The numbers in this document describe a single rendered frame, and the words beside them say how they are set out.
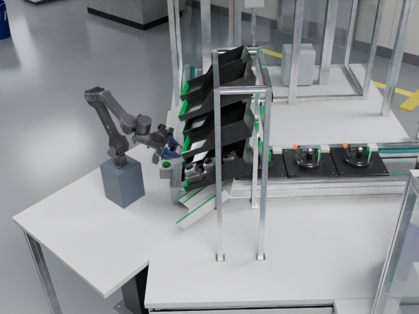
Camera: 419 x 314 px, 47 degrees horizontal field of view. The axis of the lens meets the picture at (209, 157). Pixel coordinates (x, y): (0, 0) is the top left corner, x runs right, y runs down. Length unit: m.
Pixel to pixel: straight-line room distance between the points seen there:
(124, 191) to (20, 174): 2.10
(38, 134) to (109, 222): 2.61
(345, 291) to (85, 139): 3.12
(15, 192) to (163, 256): 2.22
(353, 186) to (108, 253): 1.18
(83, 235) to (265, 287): 0.85
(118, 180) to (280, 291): 0.88
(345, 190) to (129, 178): 1.03
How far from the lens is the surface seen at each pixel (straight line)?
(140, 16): 6.88
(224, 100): 1.62
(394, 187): 2.44
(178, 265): 2.04
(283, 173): 2.34
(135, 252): 2.12
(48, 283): 2.76
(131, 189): 2.32
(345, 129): 2.94
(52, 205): 2.46
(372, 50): 3.14
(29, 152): 4.55
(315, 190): 2.33
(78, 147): 4.45
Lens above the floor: 2.37
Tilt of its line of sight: 35 degrees down
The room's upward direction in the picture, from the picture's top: 2 degrees counter-clockwise
